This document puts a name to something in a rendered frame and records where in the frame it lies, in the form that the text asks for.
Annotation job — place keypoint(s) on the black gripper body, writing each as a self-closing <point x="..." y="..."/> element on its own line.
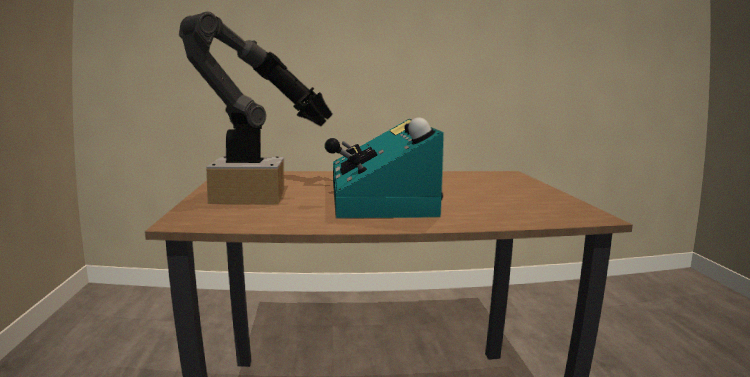
<point x="298" y="90"/>

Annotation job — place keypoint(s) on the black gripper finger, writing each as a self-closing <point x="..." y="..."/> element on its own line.
<point x="311" y="113"/>
<point x="321" y="106"/>

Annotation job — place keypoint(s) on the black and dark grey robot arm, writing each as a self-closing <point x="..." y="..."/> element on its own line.
<point x="197" y="33"/>

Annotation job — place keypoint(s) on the teal control console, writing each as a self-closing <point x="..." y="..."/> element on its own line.
<point x="399" y="175"/>

